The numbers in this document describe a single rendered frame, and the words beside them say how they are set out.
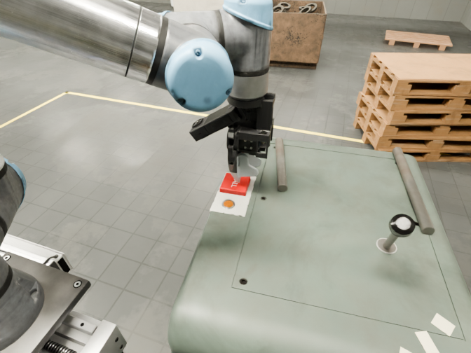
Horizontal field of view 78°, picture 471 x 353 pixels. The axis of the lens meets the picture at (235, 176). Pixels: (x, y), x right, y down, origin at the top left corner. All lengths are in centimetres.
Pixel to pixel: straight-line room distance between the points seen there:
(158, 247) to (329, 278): 175
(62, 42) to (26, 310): 48
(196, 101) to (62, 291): 50
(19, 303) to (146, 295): 139
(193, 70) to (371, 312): 43
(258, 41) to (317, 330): 44
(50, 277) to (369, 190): 71
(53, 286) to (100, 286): 142
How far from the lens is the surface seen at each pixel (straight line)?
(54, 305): 69
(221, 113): 56
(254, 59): 49
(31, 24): 34
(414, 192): 74
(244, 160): 59
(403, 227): 46
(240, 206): 62
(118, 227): 240
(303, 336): 49
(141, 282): 206
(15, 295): 66
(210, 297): 51
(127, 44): 33
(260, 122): 55
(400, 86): 286
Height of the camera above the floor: 170
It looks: 40 degrees down
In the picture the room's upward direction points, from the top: straight up
